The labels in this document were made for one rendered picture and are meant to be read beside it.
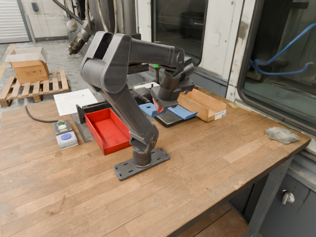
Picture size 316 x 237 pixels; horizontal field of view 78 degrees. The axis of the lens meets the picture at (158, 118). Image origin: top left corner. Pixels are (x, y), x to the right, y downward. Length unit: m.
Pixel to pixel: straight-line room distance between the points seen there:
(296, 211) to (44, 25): 9.90
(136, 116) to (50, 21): 9.64
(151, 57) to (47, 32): 9.65
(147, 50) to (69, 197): 0.47
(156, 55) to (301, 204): 1.05
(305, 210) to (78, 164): 1.09
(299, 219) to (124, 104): 1.12
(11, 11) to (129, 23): 9.24
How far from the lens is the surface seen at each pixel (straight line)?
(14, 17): 10.05
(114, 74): 0.43
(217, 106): 1.03
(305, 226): 1.35
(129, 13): 0.91
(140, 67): 0.95
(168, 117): 0.93
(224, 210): 1.48
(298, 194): 1.26
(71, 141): 0.83
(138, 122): 0.56
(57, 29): 10.14
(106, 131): 0.88
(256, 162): 0.79
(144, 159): 0.65
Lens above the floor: 1.39
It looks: 31 degrees down
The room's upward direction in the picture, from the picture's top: straight up
